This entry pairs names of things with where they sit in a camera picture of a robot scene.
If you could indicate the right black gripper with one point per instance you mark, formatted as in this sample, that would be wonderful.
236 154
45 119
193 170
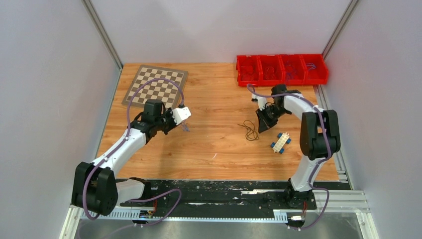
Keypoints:
264 124

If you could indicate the aluminium frame rail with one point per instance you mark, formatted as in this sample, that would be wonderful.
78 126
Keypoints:
340 214

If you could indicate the wooden chessboard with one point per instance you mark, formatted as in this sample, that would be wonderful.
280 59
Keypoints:
153 82

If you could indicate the red bin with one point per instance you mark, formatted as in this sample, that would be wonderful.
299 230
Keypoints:
248 69
295 69
272 70
316 69

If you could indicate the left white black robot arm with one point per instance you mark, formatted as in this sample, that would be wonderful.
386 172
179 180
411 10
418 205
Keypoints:
95 188

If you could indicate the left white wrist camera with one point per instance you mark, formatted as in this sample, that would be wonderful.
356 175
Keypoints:
180 115

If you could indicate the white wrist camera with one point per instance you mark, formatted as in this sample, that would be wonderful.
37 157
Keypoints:
180 115
261 101

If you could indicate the red bin far left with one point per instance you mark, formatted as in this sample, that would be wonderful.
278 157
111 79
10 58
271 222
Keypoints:
248 69

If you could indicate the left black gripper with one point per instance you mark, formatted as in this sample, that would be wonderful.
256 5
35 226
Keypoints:
173 124

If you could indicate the white blue toy block car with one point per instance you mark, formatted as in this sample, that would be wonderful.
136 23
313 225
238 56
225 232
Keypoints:
283 139

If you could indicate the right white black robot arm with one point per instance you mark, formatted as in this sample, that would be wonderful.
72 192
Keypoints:
319 136

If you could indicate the red bin far right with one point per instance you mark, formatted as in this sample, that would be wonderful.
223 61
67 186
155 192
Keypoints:
316 69

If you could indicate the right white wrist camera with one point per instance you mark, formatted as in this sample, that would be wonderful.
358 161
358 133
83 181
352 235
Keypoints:
261 101

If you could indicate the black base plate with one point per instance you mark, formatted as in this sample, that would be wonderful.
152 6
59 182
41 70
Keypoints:
215 199

